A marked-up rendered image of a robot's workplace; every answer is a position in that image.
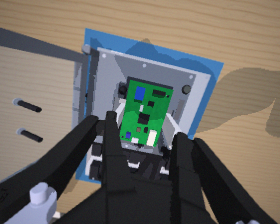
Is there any green circuit board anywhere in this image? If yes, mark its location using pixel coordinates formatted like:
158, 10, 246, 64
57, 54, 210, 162
120, 80, 174, 147

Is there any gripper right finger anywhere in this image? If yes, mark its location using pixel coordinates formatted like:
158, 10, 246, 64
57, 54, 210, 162
162, 113, 278, 224

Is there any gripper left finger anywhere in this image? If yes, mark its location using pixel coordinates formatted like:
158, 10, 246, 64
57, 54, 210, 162
0, 103, 144, 224

